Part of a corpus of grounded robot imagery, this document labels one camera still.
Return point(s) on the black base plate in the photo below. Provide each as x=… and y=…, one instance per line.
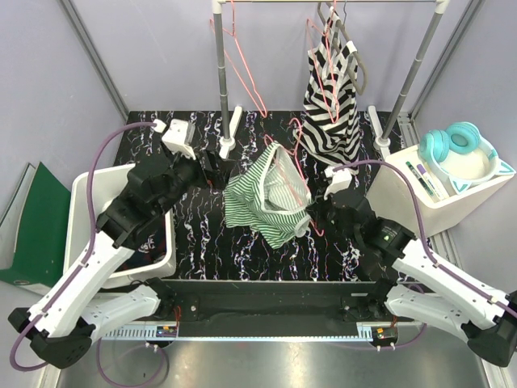
x=237, y=309

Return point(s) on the green white striped tank top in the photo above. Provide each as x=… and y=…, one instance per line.
x=270, y=198

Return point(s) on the pink wire hanger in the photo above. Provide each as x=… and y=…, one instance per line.
x=321, y=97
x=243, y=71
x=294, y=153

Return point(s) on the white grey clothes rack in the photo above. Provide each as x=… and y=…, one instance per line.
x=381, y=139

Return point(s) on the purple marker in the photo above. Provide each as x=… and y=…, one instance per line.
x=430, y=182

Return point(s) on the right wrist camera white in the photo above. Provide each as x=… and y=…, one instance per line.
x=340, y=179

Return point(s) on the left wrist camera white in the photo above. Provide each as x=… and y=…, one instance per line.
x=177, y=138

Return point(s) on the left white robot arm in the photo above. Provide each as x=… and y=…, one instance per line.
x=61, y=327

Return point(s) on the black white striped garment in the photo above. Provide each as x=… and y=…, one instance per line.
x=330, y=130

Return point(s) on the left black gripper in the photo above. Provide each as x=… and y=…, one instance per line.
x=216, y=176

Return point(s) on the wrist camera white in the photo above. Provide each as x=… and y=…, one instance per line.
x=340, y=179
x=177, y=138

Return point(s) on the teal cat ear headphones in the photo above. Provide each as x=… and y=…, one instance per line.
x=461, y=158

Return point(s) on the white laundry bin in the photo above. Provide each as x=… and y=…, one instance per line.
x=107, y=184

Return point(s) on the grey padded hanger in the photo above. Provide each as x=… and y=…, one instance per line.
x=356, y=69

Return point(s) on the green binder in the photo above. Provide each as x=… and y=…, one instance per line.
x=33, y=230

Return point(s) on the white storage box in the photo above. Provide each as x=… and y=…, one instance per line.
x=390, y=198

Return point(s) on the navy blue shirt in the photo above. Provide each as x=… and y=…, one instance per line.
x=150, y=252

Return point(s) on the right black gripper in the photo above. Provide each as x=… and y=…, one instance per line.
x=317, y=210

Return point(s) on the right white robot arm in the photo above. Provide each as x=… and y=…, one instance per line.
x=412, y=281

